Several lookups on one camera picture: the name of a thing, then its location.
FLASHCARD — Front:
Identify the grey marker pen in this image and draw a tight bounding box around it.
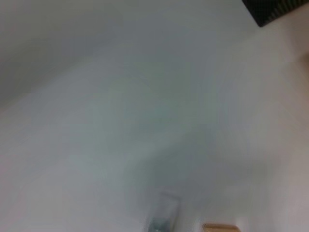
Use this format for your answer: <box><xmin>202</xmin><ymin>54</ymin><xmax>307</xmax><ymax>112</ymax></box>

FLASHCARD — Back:
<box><xmin>147</xmin><ymin>190</ymin><xmax>181</xmax><ymax>232</ymax></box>

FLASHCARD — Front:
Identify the black mesh pen holder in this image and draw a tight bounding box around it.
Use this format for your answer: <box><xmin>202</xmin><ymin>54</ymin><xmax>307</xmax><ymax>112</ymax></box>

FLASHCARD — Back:
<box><xmin>241</xmin><ymin>0</ymin><xmax>309</xmax><ymax>28</ymax></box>

